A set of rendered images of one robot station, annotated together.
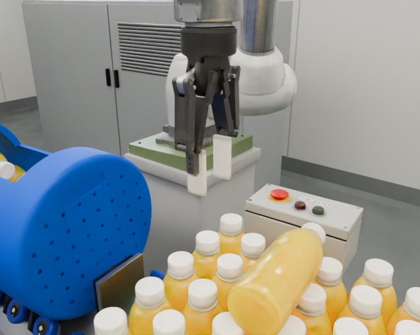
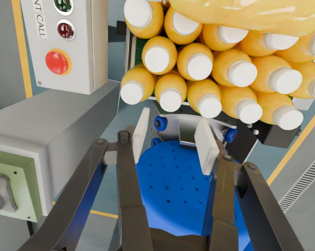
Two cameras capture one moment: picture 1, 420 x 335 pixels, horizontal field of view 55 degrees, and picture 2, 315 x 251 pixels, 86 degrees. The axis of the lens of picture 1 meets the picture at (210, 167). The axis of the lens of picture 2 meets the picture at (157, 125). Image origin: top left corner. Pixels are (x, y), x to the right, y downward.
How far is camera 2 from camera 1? 54 cm
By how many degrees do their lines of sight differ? 55
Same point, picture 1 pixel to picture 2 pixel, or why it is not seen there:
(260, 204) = (86, 77)
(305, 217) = (82, 17)
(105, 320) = (293, 122)
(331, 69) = not seen: outside the picture
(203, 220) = (58, 131)
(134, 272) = (189, 136)
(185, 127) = (271, 203)
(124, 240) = (172, 158)
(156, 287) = (252, 108)
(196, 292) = (251, 77)
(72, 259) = not seen: hidden behind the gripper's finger
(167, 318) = (287, 83)
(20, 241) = not seen: hidden behind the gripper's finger
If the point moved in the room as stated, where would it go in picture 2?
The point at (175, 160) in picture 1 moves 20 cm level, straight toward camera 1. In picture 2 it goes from (31, 183) to (76, 160)
